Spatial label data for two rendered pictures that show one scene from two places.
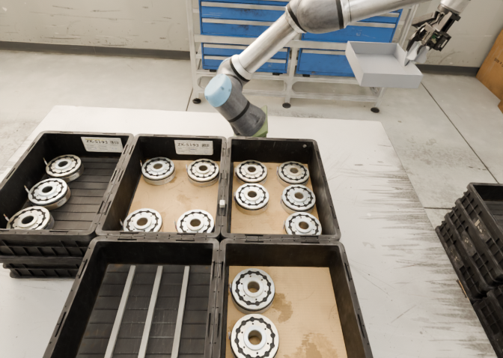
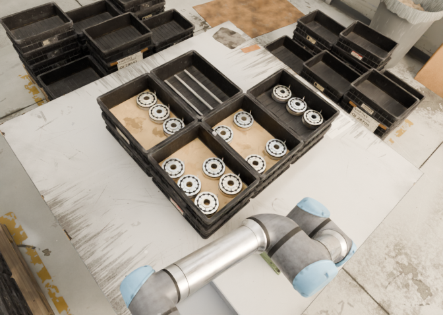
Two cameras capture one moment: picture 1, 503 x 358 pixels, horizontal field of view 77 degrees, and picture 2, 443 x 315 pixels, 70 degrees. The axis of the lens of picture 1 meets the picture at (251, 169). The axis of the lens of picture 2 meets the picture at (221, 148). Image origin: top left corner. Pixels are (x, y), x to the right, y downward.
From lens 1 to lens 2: 135 cm
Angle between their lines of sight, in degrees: 72
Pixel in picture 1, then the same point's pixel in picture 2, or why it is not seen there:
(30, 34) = not seen: outside the picture
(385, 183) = not seen: hidden behind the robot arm
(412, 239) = (107, 252)
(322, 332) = (136, 134)
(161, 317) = (198, 103)
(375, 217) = (140, 252)
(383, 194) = not seen: hidden behind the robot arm
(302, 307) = (149, 138)
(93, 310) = (221, 91)
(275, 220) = (192, 168)
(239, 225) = (206, 153)
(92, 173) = (301, 128)
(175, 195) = (252, 145)
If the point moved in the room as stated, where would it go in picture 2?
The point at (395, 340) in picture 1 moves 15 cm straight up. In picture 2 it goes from (102, 178) to (95, 161)
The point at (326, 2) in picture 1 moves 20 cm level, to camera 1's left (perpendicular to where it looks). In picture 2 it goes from (264, 216) to (313, 176)
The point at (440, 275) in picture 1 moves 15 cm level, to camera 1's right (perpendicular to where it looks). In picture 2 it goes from (82, 234) to (47, 256)
